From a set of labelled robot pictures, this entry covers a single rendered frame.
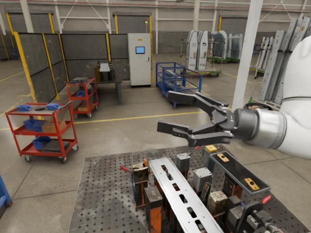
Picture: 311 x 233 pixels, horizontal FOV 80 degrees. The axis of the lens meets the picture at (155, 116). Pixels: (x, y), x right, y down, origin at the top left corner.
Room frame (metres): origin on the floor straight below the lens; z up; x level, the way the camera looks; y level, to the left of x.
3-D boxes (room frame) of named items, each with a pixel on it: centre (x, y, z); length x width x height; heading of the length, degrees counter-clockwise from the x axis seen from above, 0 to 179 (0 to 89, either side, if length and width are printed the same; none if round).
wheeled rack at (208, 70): (9.70, -2.29, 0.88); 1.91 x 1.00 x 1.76; 100
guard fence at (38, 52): (5.81, 3.22, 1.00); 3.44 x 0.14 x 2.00; 12
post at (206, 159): (1.16, -0.41, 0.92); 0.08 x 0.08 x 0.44; 20
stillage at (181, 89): (5.59, -0.76, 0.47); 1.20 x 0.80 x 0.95; 14
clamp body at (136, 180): (1.07, 0.11, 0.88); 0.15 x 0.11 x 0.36; 110
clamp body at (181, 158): (1.19, -0.22, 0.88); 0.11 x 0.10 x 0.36; 110
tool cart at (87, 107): (4.49, 1.82, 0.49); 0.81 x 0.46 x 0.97; 0
